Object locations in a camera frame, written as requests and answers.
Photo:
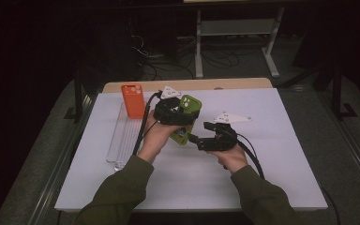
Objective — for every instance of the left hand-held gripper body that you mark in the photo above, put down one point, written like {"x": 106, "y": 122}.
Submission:
{"x": 168, "y": 114}

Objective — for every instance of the black metal stand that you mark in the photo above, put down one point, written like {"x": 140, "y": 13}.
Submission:
{"x": 337, "y": 93}
{"x": 78, "y": 97}

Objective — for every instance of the person's right hand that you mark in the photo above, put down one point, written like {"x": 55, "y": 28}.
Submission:
{"x": 231, "y": 159}

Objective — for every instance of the grey metal rail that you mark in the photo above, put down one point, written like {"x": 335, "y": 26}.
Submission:
{"x": 62, "y": 162}
{"x": 350, "y": 150}

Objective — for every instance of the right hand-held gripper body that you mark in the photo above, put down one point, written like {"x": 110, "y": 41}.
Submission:
{"x": 222, "y": 137}

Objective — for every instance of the clear plastic rack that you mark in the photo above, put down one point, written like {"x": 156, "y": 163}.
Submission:
{"x": 125, "y": 140}

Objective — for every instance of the green cartoon phone case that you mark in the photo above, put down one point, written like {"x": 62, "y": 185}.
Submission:
{"x": 191, "y": 104}

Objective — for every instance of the white metal desk frame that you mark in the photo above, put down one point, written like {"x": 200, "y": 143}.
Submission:
{"x": 237, "y": 28}

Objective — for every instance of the person's left hand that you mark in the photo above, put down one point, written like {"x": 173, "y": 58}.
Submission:
{"x": 157, "y": 137}

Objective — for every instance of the orange phone case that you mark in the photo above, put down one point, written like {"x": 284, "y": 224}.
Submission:
{"x": 133, "y": 101}

